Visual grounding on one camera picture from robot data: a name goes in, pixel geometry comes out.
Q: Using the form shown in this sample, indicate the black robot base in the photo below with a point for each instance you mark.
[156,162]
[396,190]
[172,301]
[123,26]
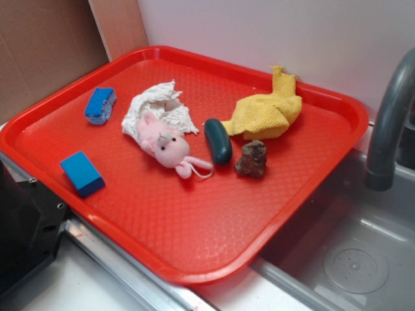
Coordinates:
[32,221]

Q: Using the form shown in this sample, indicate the yellow microfiber cloth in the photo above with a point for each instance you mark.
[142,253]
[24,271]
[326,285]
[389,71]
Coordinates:
[267,116]

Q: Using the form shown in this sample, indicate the brown cardboard panel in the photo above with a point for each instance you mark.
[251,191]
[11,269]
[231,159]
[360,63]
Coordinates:
[45,46]

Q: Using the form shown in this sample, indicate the white crumpled cloth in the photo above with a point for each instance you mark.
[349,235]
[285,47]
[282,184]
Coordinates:
[162,100]

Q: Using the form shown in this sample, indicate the grey toy sink basin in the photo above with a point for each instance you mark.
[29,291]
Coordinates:
[347,247]

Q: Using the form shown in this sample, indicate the pink plush toy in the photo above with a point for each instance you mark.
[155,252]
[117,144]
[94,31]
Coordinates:
[169,147]

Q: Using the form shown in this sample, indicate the blue rectangular block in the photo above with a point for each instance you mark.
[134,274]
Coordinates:
[82,174]

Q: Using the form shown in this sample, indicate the dark green toy pickle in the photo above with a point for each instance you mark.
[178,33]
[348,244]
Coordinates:
[218,141]

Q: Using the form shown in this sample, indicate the blue sponge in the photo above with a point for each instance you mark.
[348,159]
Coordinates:
[99,107]

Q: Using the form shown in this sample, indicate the grey toy faucet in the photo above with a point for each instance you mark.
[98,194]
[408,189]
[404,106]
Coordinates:
[392,140]

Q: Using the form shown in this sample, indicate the brown rock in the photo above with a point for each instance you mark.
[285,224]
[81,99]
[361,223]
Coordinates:
[253,160]

